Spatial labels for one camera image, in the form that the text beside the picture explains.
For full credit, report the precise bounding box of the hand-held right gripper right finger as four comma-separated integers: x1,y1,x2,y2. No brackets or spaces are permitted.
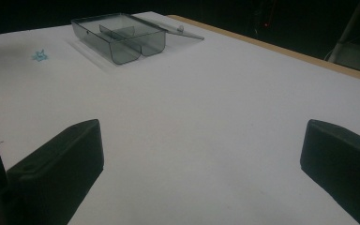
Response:
299,118,360,225

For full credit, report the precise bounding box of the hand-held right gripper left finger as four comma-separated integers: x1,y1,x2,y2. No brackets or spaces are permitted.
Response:
6,118,105,225

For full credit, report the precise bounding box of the small light blue plastic piece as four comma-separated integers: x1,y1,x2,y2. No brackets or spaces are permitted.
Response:
31,49,50,63

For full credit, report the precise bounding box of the clear plastic box lid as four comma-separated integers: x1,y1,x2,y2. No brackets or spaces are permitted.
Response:
130,13,205,41

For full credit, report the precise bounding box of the metal stand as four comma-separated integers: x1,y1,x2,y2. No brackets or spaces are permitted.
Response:
327,0,360,76

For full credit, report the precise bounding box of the clear grey plastic box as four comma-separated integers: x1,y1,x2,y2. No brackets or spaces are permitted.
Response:
70,12,168,66

